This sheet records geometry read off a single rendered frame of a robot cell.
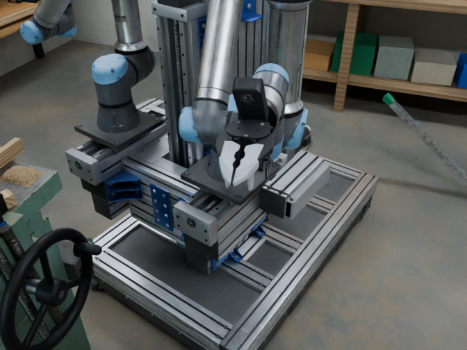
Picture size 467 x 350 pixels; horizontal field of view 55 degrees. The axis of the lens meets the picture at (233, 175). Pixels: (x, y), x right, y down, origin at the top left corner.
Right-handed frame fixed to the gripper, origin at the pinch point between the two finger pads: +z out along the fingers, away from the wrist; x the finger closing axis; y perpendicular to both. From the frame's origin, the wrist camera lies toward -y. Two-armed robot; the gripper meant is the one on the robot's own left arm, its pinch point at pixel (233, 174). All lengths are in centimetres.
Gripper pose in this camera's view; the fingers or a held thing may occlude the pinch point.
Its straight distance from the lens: 64.4
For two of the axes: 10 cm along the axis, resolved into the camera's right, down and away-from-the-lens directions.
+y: 0.3, 7.8, 6.3
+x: -9.7, -1.1, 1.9
